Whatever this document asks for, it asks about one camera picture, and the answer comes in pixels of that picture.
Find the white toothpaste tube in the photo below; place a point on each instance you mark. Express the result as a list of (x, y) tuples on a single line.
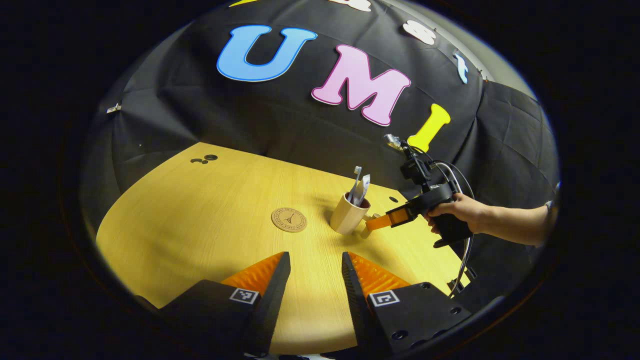
[(363, 190)]

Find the pale blue toothbrush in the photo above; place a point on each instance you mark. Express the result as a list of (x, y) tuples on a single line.
[(356, 182)]

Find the wooden desktop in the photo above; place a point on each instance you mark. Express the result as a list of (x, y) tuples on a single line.
[(200, 225)]

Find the round brown coaster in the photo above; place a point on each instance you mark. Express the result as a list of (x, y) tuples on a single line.
[(289, 220)]

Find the beige cup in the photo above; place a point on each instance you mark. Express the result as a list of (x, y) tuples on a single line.
[(345, 217)]

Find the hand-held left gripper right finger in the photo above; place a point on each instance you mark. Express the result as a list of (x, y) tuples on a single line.
[(357, 310)]

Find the silver cloth clip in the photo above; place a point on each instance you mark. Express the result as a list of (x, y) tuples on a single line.
[(114, 108)]

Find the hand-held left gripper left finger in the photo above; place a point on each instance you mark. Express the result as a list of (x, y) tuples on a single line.
[(270, 310)]

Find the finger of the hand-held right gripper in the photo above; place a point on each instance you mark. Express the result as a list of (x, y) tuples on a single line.
[(380, 222)]

